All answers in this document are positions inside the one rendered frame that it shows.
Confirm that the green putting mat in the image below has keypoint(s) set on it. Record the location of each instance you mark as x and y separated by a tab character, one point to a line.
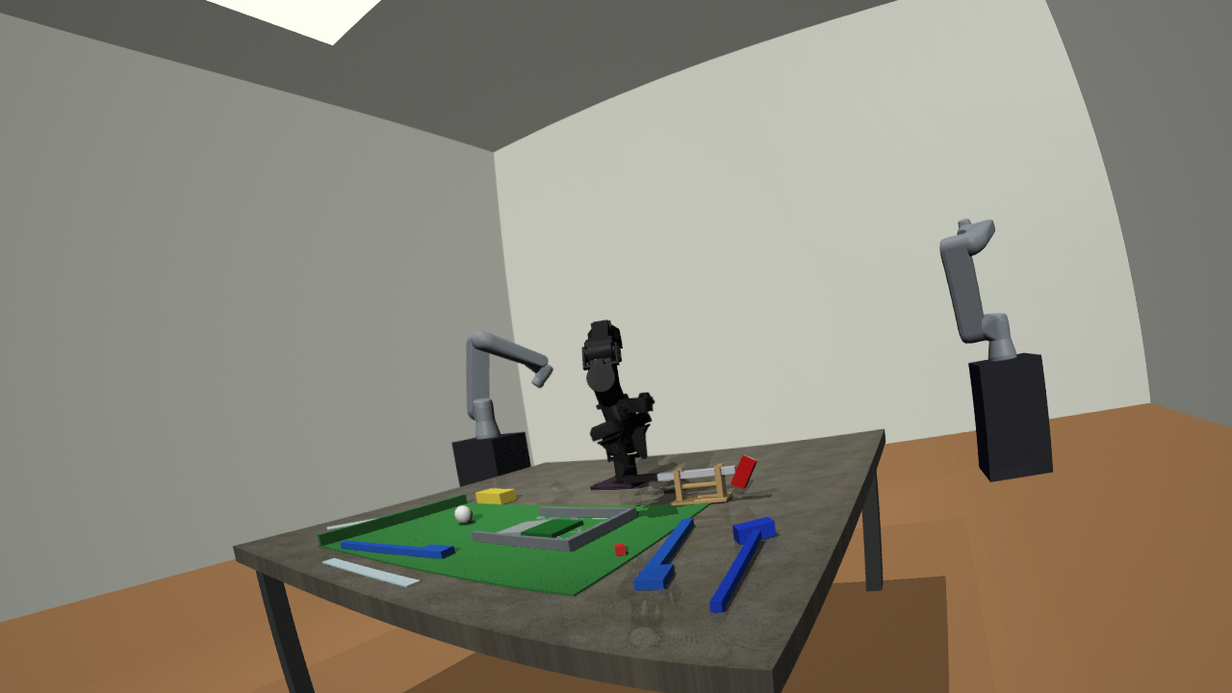
548	571

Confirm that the yellow block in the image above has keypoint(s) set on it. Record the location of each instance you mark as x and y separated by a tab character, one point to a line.
499	496

